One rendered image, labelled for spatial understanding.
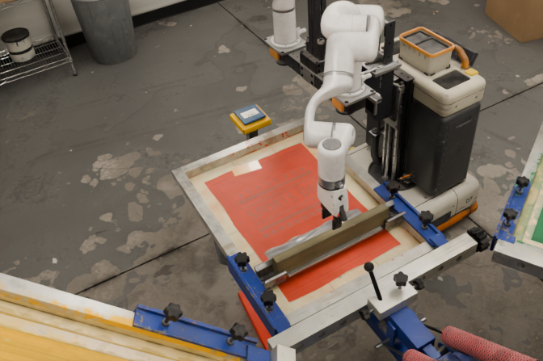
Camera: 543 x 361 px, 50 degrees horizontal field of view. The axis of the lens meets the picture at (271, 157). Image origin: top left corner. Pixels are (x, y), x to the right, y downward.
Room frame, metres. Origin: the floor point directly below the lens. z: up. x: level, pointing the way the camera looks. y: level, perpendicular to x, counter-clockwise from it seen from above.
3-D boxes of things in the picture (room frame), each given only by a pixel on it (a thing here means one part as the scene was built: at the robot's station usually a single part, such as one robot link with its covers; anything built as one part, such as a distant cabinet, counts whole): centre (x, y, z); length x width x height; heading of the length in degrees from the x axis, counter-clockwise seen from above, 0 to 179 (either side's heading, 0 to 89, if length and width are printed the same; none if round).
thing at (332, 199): (1.18, -0.16, 1.22); 0.10 x 0.07 x 0.11; 26
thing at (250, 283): (1.03, 0.08, 0.98); 0.30 x 0.05 x 0.07; 26
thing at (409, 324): (0.87, -0.31, 1.02); 0.17 x 0.06 x 0.05; 26
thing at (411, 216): (1.28, -0.42, 0.98); 0.30 x 0.05 x 0.07; 26
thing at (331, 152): (1.21, -0.18, 1.35); 0.15 x 0.10 x 0.11; 167
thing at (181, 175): (1.37, -0.07, 0.97); 0.79 x 0.58 x 0.04; 26
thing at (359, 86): (1.81, -0.32, 1.21); 0.16 x 0.13 x 0.15; 118
